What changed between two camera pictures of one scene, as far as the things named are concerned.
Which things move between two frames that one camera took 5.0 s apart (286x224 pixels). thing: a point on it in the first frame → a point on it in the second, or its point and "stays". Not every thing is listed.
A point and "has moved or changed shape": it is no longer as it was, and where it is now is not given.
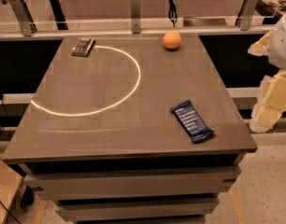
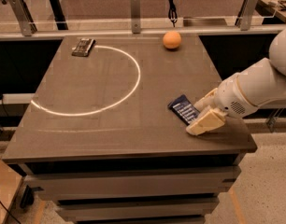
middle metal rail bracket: (135, 12) stays
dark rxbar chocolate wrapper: (83, 48) stays
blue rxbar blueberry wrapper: (192, 121) has moved or changed shape
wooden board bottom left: (6, 186) stays
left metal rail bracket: (23, 15) stays
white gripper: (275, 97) → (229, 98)
